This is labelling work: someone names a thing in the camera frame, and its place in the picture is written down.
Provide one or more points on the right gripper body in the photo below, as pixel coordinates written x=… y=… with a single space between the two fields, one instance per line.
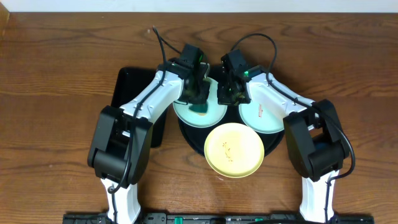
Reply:
x=226 y=95

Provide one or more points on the black round tray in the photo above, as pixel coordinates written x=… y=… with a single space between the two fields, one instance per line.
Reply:
x=196 y=136

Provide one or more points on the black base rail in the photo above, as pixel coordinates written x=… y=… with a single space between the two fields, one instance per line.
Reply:
x=163 y=218

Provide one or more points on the yellow plate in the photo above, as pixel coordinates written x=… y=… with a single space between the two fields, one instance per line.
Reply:
x=234 y=150

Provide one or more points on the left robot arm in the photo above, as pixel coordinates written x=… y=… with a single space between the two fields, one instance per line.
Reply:
x=120 y=148

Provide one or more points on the green scouring sponge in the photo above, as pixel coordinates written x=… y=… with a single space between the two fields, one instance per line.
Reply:
x=199 y=109

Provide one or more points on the black rectangular tray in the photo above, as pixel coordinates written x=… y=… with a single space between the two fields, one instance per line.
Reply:
x=130 y=82

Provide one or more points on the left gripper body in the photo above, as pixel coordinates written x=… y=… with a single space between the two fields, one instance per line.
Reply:
x=198 y=94

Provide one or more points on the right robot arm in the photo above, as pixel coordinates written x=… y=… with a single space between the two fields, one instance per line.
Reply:
x=318 y=148

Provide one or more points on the light blue plate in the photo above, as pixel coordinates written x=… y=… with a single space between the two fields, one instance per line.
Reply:
x=259 y=118
x=214 y=114

